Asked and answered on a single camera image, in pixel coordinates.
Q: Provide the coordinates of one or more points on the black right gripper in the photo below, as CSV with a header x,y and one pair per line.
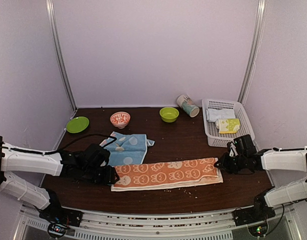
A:
x,y
225,165

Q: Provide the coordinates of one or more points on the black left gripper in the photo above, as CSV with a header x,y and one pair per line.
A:
x,y
109,177

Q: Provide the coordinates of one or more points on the orange bunny towel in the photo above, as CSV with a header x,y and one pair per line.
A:
x,y
167,175

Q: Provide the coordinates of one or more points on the white perforated plastic basket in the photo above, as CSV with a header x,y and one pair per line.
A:
x,y
214,138

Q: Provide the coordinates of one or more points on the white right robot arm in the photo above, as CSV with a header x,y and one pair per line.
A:
x,y
290,163

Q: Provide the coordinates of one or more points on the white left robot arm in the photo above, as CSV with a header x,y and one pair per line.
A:
x,y
16,159

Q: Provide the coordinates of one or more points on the blue mickey dotted towel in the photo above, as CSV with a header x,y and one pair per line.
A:
x,y
127,149

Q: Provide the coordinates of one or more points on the rolled green yellow towel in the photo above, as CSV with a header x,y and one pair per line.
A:
x,y
228,125

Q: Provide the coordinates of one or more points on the light blue folded towel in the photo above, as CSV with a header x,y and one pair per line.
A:
x,y
212,115

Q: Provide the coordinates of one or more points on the red patterned ceramic bowl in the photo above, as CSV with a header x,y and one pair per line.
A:
x,y
120,119

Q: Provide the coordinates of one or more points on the green plastic plate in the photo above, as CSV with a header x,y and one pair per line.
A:
x,y
77,124

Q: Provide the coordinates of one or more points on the green plastic bowl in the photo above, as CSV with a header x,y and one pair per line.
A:
x,y
169,114

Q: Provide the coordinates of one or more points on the tall illustrated ceramic cup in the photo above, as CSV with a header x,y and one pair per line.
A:
x,y
187,105

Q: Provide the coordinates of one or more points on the left circuit board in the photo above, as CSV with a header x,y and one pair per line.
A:
x,y
56,231

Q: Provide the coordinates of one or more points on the circuit board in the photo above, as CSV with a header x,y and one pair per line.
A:
x,y
258,230
56,231

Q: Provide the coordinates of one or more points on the right circuit board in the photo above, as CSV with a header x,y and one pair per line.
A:
x,y
258,230

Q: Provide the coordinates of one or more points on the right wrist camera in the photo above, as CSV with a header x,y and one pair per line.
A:
x,y
232,150

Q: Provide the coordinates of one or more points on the front aluminium rail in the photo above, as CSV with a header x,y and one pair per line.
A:
x,y
212,225

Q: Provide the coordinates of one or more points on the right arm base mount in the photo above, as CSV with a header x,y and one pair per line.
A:
x,y
253,215

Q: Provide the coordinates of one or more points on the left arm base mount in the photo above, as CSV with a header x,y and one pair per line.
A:
x,y
55,213

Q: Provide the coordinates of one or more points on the right aluminium frame post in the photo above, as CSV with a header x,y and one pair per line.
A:
x,y
254,50

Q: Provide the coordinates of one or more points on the aluminium frame post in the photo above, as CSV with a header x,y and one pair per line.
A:
x,y
254,50
59,55

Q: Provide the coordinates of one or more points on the left aluminium frame post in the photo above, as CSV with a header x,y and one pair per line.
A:
x,y
59,55

